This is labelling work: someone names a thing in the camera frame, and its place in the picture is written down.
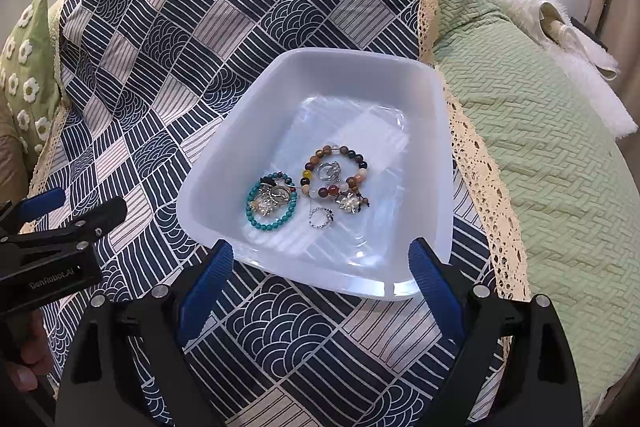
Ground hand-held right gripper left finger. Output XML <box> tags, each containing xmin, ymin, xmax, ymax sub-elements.
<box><xmin>54</xmin><ymin>239</ymin><xmax>234</xmax><ymax>427</ymax></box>

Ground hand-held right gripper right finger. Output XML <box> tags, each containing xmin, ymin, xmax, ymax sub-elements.
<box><xmin>408</xmin><ymin>237</ymin><xmax>585</xmax><ymax>427</ymax></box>

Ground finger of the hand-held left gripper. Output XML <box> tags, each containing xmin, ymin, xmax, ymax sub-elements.
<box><xmin>0</xmin><ymin>188</ymin><xmax>66</xmax><ymax>233</ymax></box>
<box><xmin>27</xmin><ymin>198</ymin><xmax>128</xmax><ymax>260</ymax></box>

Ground turquoise bead bracelet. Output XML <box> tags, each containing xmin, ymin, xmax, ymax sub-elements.
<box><xmin>245</xmin><ymin>177</ymin><xmax>300</xmax><ymax>231</ymax></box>

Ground gold ring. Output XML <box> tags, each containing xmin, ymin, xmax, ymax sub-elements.
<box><xmin>252</xmin><ymin>187</ymin><xmax>293</xmax><ymax>214</ymax></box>

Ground dark bead bracelet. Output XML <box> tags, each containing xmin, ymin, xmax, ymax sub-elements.
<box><xmin>257</xmin><ymin>172</ymin><xmax>301</xmax><ymax>195</ymax></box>

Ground thin silver ring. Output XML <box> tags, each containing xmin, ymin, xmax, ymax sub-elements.
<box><xmin>307</xmin><ymin>207</ymin><xmax>335</xmax><ymax>229</ymax></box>

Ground silver flower brooch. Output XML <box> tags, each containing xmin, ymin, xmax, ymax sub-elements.
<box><xmin>335</xmin><ymin>192</ymin><xmax>371</xmax><ymax>214</ymax></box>

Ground multicolour bead bracelet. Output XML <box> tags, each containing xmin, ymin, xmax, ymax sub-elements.
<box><xmin>300</xmin><ymin>143</ymin><xmax>372</xmax><ymax>204</ymax></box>

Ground white plastic tray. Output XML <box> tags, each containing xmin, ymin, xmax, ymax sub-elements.
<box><xmin>176</xmin><ymin>48</ymin><xmax>457</xmax><ymax>303</ymax></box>

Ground person's left hand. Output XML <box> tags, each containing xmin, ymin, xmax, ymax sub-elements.
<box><xmin>7</xmin><ymin>307</ymin><xmax>56</xmax><ymax>393</ymax></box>

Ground tan cushion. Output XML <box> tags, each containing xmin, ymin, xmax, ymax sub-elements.
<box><xmin>0</xmin><ymin>104</ymin><xmax>38</xmax><ymax>202</ymax></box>

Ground green daisy pillow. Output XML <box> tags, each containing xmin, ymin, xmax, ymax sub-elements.
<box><xmin>0</xmin><ymin>0</ymin><xmax>68</xmax><ymax>158</ymax></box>

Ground green quilted bedspread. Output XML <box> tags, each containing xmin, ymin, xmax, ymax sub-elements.
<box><xmin>415</xmin><ymin>0</ymin><xmax>640</xmax><ymax>413</ymax></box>

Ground navy patterned cloth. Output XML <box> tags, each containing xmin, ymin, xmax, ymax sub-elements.
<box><xmin>27</xmin><ymin>0</ymin><xmax>531</xmax><ymax>427</ymax></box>

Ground white fluffy blanket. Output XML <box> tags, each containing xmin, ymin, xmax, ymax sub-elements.
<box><xmin>482</xmin><ymin>0</ymin><xmax>638</xmax><ymax>140</ymax></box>

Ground beige fabric bag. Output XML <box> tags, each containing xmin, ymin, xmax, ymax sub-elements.
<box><xmin>539</xmin><ymin>1</ymin><xmax>621</xmax><ymax>80</ymax></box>

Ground small black object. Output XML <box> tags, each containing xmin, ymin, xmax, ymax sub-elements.
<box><xmin>567</xmin><ymin>16</ymin><xmax>607</xmax><ymax>50</ymax></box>

